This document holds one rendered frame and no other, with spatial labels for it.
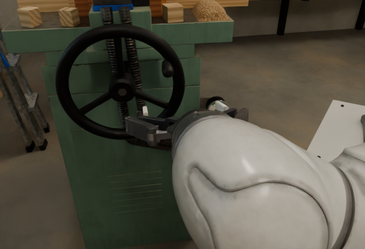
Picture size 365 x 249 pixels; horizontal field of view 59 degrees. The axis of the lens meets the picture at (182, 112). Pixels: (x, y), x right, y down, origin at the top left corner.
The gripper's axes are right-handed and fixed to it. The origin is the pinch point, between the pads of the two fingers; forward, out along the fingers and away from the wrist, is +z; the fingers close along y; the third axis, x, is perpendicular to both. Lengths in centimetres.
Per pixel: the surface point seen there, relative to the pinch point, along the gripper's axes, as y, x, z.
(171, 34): -2.3, -15.3, 31.2
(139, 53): 6.8, -10.8, 22.7
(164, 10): -0.8, -21.6, 31.5
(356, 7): -246, -47, 296
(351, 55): -197, 4, 231
